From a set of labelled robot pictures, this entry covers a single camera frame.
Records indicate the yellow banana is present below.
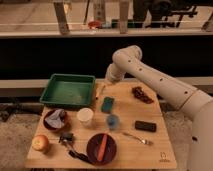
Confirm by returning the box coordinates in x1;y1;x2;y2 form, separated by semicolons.
96;85;106;100

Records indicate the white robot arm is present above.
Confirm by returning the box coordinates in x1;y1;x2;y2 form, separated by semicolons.
105;45;213;171

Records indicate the blue plastic cup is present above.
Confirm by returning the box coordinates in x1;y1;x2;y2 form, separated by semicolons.
106;114;119;130

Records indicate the white paper cup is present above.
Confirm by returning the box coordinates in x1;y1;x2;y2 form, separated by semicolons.
77;108;94;127

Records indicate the green sponge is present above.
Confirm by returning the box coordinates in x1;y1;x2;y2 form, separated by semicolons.
101;97;114;113

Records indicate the brown dried fruit cluster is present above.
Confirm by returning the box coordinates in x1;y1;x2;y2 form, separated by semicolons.
132;86;154;104

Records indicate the green plastic tray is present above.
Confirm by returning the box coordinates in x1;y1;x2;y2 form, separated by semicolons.
40;74;95;108

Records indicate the black rectangular block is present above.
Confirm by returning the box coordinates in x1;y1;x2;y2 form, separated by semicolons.
135;121;157;132

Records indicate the orange carrot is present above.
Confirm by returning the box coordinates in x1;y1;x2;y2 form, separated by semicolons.
97;134;108;162

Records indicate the dark bowl with cloth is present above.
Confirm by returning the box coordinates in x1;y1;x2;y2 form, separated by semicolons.
43;109;68;131

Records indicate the crumpled gray cloth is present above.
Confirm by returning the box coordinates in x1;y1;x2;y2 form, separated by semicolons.
45;109;65;129

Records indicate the dark red plate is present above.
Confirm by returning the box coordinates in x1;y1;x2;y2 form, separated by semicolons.
86;133;117;165

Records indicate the red apple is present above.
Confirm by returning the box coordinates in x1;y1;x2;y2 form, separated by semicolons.
32;135;49;152

